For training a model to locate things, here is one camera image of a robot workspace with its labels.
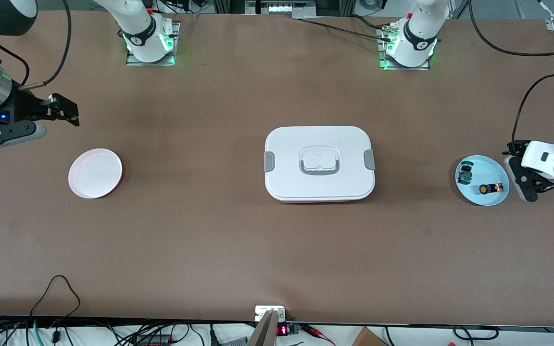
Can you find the white lunch box grey clips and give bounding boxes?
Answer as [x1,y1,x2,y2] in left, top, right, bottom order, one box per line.
[264,126,376,203]

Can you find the black looped cable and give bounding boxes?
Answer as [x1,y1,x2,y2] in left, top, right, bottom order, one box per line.
[29,275,81,319]

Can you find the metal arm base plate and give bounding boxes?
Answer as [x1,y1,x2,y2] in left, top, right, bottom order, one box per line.
[125,22,180,66]
[378,26,430,71]

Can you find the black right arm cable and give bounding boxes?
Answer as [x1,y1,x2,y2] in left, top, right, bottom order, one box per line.
[0,0,72,90]

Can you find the brown cardboard box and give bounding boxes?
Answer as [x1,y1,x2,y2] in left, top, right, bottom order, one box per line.
[352,327,388,346]

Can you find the green black push-button switch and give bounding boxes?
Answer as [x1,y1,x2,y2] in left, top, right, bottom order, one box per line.
[457,163,475,185]

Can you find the black coiled cable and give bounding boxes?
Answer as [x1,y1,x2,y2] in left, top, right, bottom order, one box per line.
[453,326,500,341]

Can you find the light blue round plate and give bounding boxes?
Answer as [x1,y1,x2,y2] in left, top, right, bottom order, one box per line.
[455,155,510,206]

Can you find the white round plate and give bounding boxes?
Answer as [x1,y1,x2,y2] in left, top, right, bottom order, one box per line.
[68,148,123,199]

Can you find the red clip lead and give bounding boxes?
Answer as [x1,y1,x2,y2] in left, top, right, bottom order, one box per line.
[301,324,336,346]

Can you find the white power block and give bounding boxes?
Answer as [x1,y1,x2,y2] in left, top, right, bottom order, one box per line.
[255,306,286,321]

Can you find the black cable across table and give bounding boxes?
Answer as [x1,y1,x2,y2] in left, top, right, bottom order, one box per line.
[301,14,395,41]

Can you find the wooden slat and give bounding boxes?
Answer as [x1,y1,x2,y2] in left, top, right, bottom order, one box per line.
[247,309,278,346]

